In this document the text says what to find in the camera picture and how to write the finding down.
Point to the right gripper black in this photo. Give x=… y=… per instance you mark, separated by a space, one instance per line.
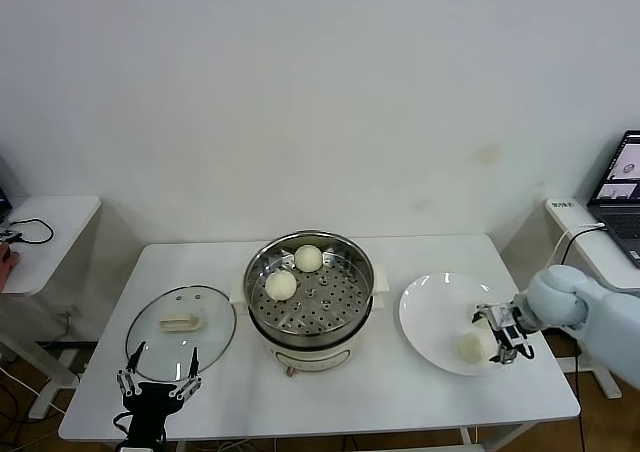
x=527 y=322

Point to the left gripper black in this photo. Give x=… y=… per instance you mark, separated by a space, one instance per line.
x=150 y=402

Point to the round glass lid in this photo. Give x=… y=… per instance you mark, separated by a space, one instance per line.
x=200 y=342

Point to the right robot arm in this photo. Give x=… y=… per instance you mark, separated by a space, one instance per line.
x=555 y=297

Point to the perforated steel steamer basket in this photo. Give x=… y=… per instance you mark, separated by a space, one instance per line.
x=325 y=312

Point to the person hand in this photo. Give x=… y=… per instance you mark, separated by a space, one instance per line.
x=6 y=269

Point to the white round plate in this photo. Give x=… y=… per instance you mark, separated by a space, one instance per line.
x=435 y=312

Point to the white side table with laptop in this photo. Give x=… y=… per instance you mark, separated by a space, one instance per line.
x=595 y=262

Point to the printed table label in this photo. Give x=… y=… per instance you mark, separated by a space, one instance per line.
x=562 y=204

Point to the cream electric cooker base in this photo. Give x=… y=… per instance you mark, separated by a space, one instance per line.
x=310 y=357

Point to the open grey laptop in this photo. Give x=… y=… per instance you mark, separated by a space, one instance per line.
x=620 y=212

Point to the small black desk device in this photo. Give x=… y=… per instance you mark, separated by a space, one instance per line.
x=10 y=236

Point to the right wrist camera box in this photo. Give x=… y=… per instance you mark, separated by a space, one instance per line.
x=502 y=317

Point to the white wall socket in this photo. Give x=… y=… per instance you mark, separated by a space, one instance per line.
x=70 y=313

